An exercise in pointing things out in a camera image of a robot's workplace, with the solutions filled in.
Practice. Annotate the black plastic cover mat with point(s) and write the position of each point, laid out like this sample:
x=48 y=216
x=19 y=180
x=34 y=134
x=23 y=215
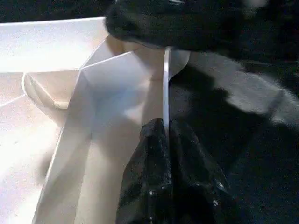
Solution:
x=257 y=93

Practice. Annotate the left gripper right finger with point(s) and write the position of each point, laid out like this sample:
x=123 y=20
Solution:
x=198 y=182

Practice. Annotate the white plastic table top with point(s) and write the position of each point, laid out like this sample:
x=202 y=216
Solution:
x=70 y=93

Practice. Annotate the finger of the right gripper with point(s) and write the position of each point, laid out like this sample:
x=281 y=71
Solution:
x=175 y=23

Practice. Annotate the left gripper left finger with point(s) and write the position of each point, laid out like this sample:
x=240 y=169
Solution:
x=149 y=177

